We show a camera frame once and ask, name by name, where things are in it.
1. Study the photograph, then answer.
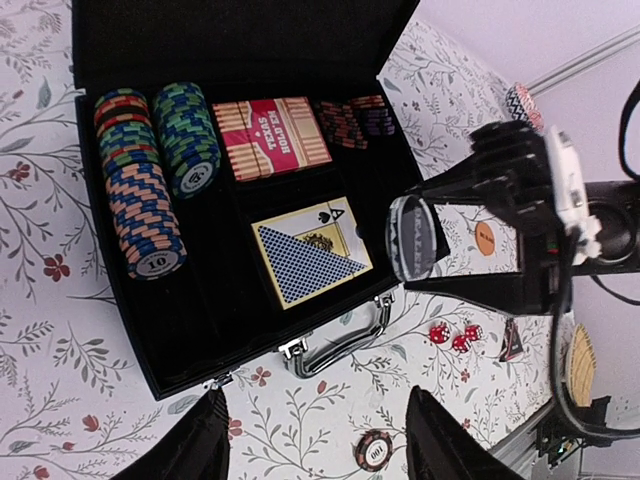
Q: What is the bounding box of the red black chip stack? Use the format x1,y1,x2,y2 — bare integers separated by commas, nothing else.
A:
313,101,368,150

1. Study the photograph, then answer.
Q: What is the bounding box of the multicolour poker chip stack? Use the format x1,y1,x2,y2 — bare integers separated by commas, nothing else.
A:
93,88,187,280

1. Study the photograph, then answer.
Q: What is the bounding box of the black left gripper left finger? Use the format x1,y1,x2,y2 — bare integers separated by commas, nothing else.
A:
115,389,230,480

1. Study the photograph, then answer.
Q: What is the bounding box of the floral patterned table mat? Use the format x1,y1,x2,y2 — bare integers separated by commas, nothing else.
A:
1,1,550,479

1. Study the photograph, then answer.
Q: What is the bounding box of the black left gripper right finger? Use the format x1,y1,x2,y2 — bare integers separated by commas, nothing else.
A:
406,386,521,480

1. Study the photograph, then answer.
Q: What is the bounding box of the right aluminium frame post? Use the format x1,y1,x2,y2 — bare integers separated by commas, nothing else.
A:
527,25,640,96

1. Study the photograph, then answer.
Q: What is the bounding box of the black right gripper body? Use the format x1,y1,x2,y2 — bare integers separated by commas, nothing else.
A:
464,121,564,313

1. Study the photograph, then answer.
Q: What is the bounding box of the purple chip stack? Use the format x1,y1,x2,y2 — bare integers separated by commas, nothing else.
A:
349,95,395,136

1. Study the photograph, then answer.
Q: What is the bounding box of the clear acrylic dealer button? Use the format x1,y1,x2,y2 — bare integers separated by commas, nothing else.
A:
385,195,437,283

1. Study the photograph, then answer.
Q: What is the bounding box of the red die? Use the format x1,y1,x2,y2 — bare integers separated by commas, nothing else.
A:
452,334,471,353
465,324,483,342
428,323,450,345

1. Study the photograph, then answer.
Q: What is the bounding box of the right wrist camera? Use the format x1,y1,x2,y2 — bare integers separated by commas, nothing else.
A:
543,125,602,266

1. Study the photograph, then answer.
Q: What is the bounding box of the black poker set case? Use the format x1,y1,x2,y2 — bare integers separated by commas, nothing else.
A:
71,0,426,401

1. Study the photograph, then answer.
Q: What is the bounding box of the orange round blind button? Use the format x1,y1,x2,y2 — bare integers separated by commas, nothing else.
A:
474,221,496,257

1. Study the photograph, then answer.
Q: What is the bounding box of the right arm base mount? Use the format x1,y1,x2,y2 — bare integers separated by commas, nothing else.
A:
536,395,612,467

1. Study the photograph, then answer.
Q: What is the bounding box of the green poker chip stack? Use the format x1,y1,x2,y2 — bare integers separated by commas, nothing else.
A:
152,82,221,199

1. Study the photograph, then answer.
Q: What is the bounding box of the blue-backed playing card deck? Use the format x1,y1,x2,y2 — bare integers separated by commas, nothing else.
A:
251,197,373,310

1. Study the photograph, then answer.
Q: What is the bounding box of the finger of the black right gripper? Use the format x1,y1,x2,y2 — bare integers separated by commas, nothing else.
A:
404,273,529,315
404,166,520,210

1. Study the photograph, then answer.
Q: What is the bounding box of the black red triangular button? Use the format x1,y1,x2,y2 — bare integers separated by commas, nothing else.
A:
498,318,524,362

